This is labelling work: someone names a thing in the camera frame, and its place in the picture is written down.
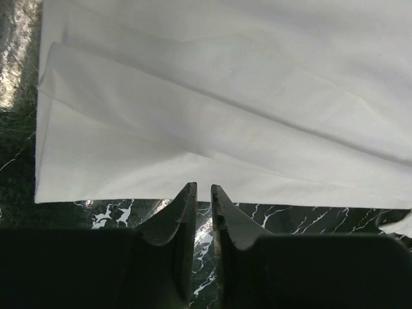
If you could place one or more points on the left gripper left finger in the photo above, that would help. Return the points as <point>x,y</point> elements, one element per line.
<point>159,266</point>

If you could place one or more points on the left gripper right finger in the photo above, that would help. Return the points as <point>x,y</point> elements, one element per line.
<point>242,270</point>

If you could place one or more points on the white t shirt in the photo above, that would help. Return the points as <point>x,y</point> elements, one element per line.
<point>293,102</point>

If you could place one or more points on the black marble pattern mat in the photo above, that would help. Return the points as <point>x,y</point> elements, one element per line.
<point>20,42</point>

